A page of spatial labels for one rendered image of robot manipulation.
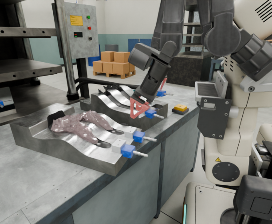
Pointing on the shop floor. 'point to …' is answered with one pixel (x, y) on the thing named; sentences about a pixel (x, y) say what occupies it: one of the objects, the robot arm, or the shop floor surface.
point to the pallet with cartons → (114, 64)
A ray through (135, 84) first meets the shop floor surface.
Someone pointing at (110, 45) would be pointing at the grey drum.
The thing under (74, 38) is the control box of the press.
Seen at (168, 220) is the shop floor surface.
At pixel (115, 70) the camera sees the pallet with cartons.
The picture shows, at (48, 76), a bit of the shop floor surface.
